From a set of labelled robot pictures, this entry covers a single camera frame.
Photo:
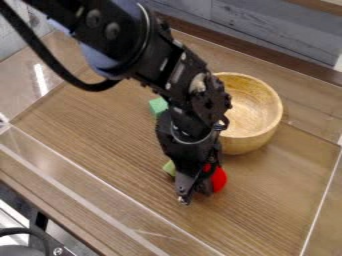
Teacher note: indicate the black metal table bracket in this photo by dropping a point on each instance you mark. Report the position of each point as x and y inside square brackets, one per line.
[41, 240]

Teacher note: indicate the wooden bowl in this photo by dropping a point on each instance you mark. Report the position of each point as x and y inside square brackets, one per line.
[255, 113]

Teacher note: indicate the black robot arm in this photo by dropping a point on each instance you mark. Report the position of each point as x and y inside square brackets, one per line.
[128, 45]

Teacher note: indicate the green foam block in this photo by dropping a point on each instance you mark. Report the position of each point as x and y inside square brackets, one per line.
[157, 105]

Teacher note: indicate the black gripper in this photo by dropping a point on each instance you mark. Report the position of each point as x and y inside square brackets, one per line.
[195, 157]

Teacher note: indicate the red plush strawberry toy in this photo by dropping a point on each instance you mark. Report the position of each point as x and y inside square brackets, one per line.
[218, 178]

